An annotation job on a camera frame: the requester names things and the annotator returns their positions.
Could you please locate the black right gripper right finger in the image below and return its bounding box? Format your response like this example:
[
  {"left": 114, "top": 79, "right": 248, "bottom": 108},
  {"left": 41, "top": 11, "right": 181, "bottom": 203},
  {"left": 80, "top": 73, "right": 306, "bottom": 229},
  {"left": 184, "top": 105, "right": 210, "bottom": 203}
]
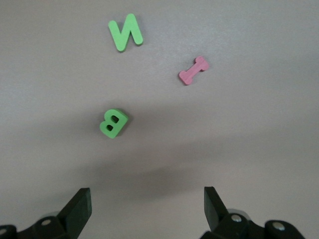
[{"left": 200, "top": 186, "right": 306, "bottom": 239}]

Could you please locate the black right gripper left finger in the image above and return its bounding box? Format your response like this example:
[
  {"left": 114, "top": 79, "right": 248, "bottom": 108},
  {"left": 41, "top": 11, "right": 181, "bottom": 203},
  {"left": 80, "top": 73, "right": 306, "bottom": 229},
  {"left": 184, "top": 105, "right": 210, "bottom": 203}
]
[{"left": 0, "top": 188, "right": 92, "bottom": 239}]

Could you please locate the green capital letter B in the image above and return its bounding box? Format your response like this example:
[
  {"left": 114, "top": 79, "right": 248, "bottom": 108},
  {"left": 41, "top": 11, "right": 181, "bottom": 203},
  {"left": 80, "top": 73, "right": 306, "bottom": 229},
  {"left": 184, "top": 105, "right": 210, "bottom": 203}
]
[{"left": 99, "top": 108, "right": 129, "bottom": 139}]

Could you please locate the green letter N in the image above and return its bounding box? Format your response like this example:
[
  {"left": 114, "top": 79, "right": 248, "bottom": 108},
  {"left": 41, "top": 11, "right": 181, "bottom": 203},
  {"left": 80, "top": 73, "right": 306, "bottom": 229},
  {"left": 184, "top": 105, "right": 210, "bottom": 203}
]
[{"left": 108, "top": 13, "right": 144, "bottom": 53}]

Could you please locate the red letter I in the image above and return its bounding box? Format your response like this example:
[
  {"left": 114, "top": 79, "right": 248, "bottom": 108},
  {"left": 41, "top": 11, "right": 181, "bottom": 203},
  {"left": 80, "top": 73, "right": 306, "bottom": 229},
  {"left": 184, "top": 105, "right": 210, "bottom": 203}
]
[{"left": 178, "top": 56, "right": 210, "bottom": 86}]

